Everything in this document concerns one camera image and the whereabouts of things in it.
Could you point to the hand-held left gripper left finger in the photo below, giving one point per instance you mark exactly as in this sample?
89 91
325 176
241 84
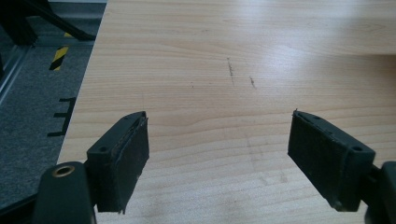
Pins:
120 168

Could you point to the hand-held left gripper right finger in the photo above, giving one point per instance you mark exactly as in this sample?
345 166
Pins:
330 161

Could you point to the black floor tape mark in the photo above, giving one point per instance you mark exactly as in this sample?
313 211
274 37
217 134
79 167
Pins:
64 116

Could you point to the yellow black striped floor tape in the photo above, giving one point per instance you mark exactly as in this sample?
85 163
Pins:
59 57

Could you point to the black metal stand leg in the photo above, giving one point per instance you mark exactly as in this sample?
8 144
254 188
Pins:
46 21

